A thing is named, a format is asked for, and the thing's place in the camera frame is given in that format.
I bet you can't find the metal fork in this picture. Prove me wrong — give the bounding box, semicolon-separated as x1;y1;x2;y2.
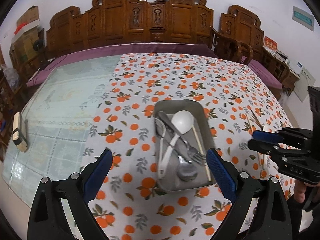
157;110;207;165

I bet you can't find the metal spoon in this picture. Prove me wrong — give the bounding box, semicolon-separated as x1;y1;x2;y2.
159;129;198;182

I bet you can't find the white plastic fork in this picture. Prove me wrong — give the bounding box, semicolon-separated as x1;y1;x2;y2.
155;118;166;179

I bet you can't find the white ceramic spoon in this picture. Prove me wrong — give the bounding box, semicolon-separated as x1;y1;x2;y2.
158;111;194;179

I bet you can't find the white ceramic spoon upturned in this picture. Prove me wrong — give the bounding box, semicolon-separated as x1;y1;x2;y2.
260;125;270;170

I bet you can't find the right hand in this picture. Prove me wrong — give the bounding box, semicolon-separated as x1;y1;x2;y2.
293;179;313;203

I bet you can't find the dark wooden chopstick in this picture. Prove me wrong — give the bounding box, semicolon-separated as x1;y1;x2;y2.
247;106;263;130

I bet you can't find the light chopstick in tray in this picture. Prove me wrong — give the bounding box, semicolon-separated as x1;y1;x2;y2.
192;126;212;181

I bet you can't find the orange print tablecloth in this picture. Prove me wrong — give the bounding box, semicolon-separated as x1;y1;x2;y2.
82;53;294;239

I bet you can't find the grey metal tray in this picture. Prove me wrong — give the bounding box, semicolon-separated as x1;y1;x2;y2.
154;100;215;193

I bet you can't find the red sign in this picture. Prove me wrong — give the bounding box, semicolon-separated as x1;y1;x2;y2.
263;36;278;53

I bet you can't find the wooden armchair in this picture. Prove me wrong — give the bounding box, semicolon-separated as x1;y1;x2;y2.
211;28;253;65

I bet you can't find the cardboard boxes stack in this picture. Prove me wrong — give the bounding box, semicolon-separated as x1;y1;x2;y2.
9;5;41;67

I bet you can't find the carved wooden bench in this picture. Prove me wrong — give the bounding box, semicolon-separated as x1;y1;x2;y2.
47;0;264;60

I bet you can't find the white wall panel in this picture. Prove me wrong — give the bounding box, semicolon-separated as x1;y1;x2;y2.
292;6;315;31

